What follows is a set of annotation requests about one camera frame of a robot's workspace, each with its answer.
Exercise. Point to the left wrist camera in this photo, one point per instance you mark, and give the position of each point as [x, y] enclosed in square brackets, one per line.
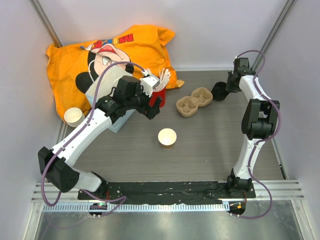
[149, 82]

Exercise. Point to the aluminium frame post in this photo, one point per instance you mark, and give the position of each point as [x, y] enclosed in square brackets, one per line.
[46, 22]
[281, 18]

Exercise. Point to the orange cartoon t-shirt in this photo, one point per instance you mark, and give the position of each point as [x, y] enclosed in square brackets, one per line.
[73, 69]

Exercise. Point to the red ribbed cup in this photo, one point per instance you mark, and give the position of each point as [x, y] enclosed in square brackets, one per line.
[161, 94]

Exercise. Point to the stack of paper cups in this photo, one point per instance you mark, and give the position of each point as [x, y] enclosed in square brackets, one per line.
[74, 117]

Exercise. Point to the right aluminium frame post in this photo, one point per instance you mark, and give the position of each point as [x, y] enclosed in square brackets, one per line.
[281, 18]

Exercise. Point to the slotted cable duct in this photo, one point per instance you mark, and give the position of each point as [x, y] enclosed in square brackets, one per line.
[95, 207]

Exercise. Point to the left aluminium frame post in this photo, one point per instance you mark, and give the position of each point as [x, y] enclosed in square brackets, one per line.
[46, 22]

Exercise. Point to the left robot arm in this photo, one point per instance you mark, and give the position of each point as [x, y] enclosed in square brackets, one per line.
[57, 164]

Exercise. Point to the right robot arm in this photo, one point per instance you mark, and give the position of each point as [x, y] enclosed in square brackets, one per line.
[258, 124]

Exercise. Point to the stack of black lids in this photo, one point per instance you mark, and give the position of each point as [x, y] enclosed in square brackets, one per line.
[219, 91]

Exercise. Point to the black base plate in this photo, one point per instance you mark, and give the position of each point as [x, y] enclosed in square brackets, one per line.
[174, 192]

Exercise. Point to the single paper coffee cup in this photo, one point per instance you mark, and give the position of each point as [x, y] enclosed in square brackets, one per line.
[167, 138]

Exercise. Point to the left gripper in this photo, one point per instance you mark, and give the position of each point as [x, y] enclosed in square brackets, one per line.
[147, 110]

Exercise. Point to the lower pulp cup carrier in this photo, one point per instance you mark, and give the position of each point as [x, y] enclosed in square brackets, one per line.
[188, 105]

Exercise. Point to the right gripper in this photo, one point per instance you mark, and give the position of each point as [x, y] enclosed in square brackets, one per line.
[229, 88]

